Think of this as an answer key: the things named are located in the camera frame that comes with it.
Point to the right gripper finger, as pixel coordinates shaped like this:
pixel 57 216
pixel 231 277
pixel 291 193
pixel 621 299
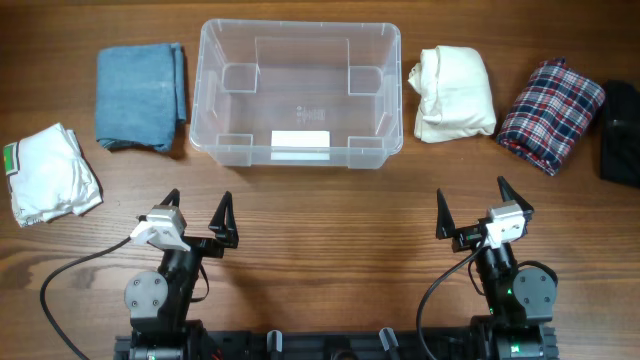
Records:
pixel 509 194
pixel 445 225

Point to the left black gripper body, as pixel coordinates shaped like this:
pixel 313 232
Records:
pixel 205 247

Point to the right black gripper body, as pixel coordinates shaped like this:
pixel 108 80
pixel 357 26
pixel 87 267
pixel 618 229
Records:
pixel 466 238

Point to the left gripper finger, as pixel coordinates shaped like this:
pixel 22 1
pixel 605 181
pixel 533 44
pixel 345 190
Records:
pixel 223 223
pixel 172 199

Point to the plaid flannel shirt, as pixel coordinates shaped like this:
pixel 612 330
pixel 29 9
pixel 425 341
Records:
pixel 550 115

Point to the cream cloth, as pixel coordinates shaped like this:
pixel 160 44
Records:
pixel 455 95

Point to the blue denim cloth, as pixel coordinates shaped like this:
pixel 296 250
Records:
pixel 140 96

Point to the black garment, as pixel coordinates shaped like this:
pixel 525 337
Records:
pixel 619 161

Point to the white printed shirt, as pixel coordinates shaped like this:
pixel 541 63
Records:
pixel 48 177

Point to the clear plastic storage container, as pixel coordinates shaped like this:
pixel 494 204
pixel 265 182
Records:
pixel 298 93

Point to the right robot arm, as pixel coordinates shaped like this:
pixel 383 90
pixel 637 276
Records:
pixel 520 295

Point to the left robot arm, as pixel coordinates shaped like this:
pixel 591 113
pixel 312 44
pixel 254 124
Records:
pixel 158 301

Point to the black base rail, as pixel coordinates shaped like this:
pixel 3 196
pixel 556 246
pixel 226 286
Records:
pixel 444 343

